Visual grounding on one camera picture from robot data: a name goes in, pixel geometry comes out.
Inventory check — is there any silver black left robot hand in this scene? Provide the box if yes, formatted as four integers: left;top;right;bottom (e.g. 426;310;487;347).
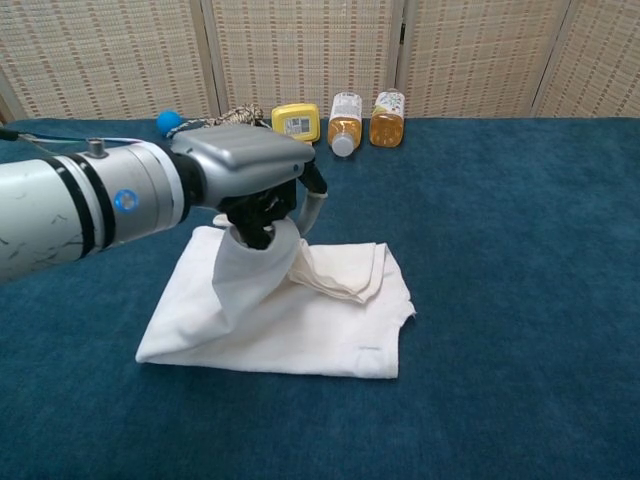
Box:
169;124;330;251

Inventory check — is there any white T-shirt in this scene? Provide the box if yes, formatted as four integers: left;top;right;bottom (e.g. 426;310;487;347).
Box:
135;219;416;381

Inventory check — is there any yellow plastic box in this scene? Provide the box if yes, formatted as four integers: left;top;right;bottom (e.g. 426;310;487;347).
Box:
271;103;321;146

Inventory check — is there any blue ball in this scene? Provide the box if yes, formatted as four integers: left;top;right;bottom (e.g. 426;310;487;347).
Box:
156;110;185;136

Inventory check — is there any tea bottle with white label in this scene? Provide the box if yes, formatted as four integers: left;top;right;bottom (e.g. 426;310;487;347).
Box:
327;91;365;158

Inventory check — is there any woven bamboo screen panel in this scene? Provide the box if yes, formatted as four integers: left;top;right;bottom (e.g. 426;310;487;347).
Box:
397;0;576;119
202;0;409;119
0;0;224;122
532;0;640;119

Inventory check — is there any tea bottle with floral label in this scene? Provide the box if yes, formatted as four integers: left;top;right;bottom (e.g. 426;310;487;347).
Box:
368;88;407;148

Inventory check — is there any blue carpet table cover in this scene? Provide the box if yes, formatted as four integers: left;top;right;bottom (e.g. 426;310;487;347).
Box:
0;115;640;480

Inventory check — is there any beige braided rope bundle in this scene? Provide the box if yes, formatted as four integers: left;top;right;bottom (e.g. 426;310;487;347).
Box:
166;103;274;141

